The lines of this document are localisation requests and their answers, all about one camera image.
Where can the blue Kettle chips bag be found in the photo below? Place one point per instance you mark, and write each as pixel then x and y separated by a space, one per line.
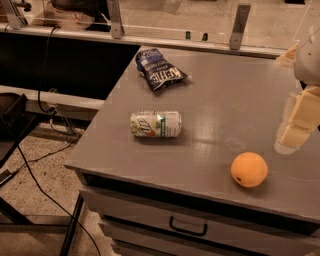
pixel 157 71

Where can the metal bracket right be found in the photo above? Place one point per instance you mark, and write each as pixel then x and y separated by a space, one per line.
pixel 239 26

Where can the orange fruit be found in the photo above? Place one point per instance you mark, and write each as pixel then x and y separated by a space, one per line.
pixel 249 169

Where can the metal bracket far left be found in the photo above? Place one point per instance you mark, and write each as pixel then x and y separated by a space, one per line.
pixel 15 17

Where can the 7up soda can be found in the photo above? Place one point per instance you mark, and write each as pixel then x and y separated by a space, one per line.
pixel 151 124

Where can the black metal table leg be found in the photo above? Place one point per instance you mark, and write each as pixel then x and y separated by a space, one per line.
pixel 72 227

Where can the metal bracket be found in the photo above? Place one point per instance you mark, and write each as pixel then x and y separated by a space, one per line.
pixel 15 17
pixel 115 18
pixel 239 26

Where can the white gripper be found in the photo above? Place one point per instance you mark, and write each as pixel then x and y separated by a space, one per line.
pixel 308 63

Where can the black drawer handle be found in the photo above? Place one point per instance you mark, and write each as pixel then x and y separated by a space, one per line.
pixel 192 229

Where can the grey drawer cabinet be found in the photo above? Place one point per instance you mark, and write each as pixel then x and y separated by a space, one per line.
pixel 229 105

